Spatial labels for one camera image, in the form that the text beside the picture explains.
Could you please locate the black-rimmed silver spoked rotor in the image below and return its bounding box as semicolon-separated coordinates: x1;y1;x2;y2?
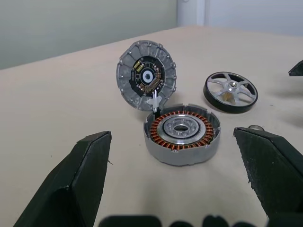
203;71;259;113

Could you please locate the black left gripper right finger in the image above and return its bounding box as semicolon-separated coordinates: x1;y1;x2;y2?
233;127;303;227

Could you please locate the grey motor housing copper stator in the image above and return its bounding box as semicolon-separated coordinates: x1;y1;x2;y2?
143;103;221;166

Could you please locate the small silver bushing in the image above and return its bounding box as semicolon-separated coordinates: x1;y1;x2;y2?
247;124;265;132

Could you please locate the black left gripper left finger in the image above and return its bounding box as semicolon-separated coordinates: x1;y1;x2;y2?
13;131;112;227

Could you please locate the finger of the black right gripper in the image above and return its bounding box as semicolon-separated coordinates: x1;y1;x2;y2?
288;60;303;77

